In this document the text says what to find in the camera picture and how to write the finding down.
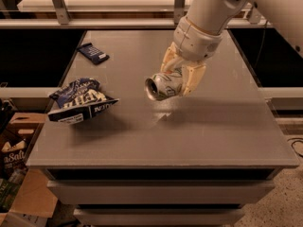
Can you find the dark blue snack bar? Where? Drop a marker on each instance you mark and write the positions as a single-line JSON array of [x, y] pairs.
[[93, 54]]

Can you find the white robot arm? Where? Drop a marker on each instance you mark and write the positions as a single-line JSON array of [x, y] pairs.
[[212, 16]]

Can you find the green white 7up can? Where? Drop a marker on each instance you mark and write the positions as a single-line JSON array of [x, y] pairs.
[[161, 86]]

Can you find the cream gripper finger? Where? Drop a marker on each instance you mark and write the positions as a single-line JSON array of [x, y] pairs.
[[192, 73], [172, 62]]

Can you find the lower grey drawer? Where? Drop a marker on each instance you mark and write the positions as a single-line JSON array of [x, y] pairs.
[[158, 217]]

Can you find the sea salt chip bag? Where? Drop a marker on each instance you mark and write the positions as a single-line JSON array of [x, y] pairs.
[[13, 157]]

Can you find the green snack package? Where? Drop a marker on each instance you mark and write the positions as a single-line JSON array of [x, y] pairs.
[[8, 192]]

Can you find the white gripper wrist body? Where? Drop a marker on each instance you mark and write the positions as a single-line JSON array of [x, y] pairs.
[[196, 42]]

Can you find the grey drawer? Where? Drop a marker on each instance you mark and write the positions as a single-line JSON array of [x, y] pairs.
[[158, 217], [160, 192]]

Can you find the upper grey drawer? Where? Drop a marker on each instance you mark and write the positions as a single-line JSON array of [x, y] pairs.
[[160, 192]]

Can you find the blue chip bag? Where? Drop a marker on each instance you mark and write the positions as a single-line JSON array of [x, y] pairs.
[[80, 100]]

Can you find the cardboard box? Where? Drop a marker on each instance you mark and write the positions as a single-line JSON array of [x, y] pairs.
[[34, 203]]

